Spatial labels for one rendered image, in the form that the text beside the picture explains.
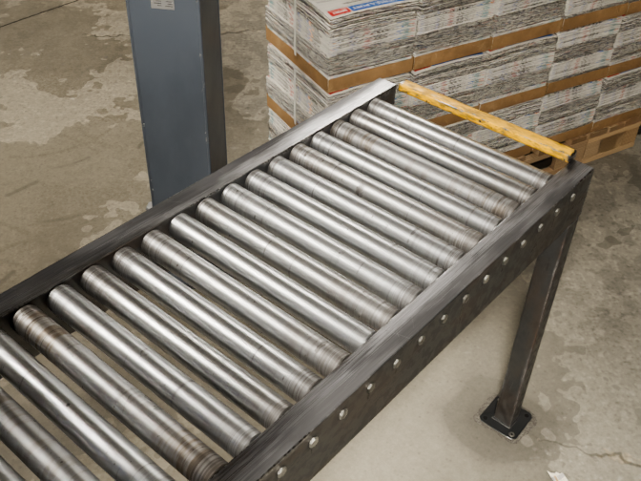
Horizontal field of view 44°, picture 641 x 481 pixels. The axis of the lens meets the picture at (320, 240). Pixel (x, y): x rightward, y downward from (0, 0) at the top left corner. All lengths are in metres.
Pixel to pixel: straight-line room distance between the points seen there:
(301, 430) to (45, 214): 1.90
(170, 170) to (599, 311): 1.36
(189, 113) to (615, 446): 1.41
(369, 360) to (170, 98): 1.15
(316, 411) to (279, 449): 0.08
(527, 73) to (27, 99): 2.03
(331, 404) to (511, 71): 1.71
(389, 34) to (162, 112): 0.66
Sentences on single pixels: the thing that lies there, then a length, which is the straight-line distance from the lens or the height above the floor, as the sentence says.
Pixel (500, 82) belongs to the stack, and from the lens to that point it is 2.66.
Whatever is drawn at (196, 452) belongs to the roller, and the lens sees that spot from 1.10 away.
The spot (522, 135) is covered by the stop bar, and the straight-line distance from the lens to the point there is 1.73.
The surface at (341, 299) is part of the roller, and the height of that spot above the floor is 0.79.
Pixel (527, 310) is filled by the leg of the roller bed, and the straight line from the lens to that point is 1.91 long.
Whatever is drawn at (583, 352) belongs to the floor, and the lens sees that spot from 2.45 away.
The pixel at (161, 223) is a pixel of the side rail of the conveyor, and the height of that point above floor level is 0.80.
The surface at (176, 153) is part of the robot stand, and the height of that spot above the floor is 0.47.
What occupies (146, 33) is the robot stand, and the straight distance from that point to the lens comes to 2.08.
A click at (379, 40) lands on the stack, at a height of 0.73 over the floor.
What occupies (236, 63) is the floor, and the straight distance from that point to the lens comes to 3.72.
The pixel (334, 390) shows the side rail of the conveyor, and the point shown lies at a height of 0.80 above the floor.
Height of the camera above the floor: 1.69
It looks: 40 degrees down
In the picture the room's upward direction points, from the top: 2 degrees clockwise
